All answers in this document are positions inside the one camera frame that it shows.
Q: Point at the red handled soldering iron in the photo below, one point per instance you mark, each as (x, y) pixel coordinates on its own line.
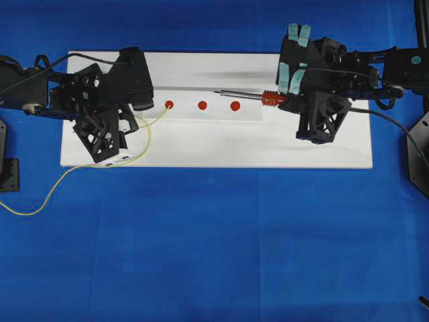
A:
(267, 98)

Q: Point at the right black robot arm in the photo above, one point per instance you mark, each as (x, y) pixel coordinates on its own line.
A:
(404, 70)

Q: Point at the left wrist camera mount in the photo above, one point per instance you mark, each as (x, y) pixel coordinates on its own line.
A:
(100, 135)

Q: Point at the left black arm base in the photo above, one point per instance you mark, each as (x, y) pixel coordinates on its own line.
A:
(9, 166)

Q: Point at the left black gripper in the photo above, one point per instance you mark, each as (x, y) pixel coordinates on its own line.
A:
(78, 95)

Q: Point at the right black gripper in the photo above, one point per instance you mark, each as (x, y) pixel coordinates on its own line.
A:
(325, 66)

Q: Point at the black frame post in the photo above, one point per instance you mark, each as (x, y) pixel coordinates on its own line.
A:
(421, 19)

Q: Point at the small white raised plate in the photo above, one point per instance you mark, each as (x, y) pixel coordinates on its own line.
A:
(201, 104)

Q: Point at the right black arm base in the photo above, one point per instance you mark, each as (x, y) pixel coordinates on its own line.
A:
(417, 168)

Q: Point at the large white base board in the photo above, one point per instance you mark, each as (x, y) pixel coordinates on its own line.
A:
(269, 143)

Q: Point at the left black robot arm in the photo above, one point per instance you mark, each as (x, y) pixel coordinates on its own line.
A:
(28, 89)

